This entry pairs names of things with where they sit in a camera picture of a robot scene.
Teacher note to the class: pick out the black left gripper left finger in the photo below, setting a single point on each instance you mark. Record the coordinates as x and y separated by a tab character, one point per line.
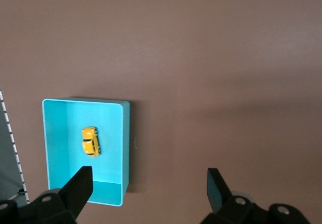
73	191

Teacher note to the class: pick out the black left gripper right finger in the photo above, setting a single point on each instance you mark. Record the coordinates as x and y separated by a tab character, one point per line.
221	198

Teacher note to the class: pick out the yellow beetle toy car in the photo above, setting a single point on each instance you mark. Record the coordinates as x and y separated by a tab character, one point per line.
91	142

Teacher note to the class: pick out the teal plastic bin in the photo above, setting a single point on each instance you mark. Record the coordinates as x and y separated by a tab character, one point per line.
110	146

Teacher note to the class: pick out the perforated metal edge rail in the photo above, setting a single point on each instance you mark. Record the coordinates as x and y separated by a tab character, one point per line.
13	148

